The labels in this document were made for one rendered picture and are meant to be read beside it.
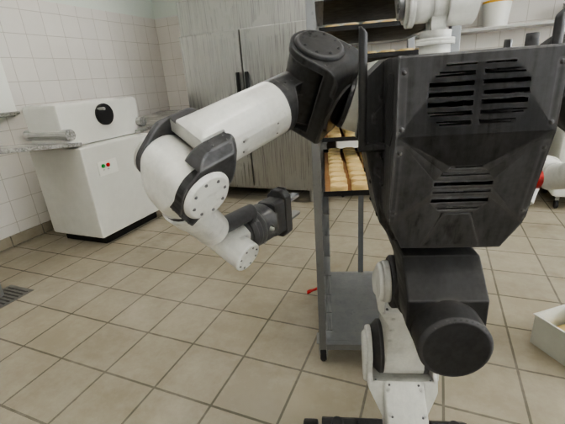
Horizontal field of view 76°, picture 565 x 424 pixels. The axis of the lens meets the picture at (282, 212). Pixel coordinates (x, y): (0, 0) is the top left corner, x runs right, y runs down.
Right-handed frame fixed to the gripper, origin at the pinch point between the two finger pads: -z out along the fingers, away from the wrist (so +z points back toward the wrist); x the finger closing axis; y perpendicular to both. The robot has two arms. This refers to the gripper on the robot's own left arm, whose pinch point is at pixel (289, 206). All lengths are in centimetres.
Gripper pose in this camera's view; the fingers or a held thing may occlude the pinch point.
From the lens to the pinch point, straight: 92.6
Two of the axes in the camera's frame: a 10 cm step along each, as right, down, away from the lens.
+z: -5.9, 3.2, -7.4
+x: -0.7, -9.3, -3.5
